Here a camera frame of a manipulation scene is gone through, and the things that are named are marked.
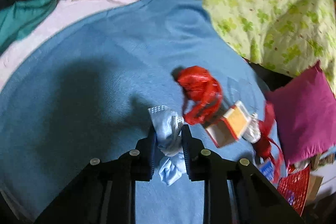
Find blue fleece blanket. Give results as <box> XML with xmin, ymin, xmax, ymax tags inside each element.
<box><xmin>1</xmin><ymin>0</ymin><xmax>268</xmax><ymax>219</ymax></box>

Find red plastic mesh basket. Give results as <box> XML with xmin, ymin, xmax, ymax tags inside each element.
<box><xmin>277</xmin><ymin>165</ymin><xmax>310</xmax><ymax>216</ymax></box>

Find pale pink bed sheet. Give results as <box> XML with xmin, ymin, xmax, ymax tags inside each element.
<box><xmin>1</xmin><ymin>0</ymin><xmax>139</xmax><ymax>88</ymax></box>

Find red ribbon plastic strip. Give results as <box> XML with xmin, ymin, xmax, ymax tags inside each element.
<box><xmin>253</xmin><ymin>101</ymin><xmax>284</xmax><ymax>184</ymax></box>

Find orange white cardboard box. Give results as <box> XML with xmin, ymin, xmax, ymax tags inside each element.
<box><xmin>205</xmin><ymin>101</ymin><xmax>251</xmax><ymax>148</ymax></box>

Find light blue cloth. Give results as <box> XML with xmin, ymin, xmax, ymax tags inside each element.
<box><xmin>148</xmin><ymin>105</ymin><xmax>186</xmax><ymax>186</ymax></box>

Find white wrapper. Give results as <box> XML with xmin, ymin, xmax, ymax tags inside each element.
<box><xmin>243</xmin><ymin>113</ymin><xmax>261</xmax><ymax>144</ymax></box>

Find teal cloth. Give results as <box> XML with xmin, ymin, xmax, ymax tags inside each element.
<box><xmin>1</xmin><ymin>0</ymin><xmax>58</xmax><ymax>53</ymax></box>

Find blue printed package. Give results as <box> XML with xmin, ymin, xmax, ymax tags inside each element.
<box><xmin>258</xmin><ymin>159</ymin><xmax>274</xmax><ymax>182</ymax></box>

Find red plastic bag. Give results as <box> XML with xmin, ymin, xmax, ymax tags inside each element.
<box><xmin>177</xmin><ymin>66</ymin><xmax>223</xmax><ymax>125</ymax></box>

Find magenta pillow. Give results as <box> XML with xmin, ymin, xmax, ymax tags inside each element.
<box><xmin>266</xmin><ymin>61</ymin><xmax>335</xmax><ymax>166</ymax></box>

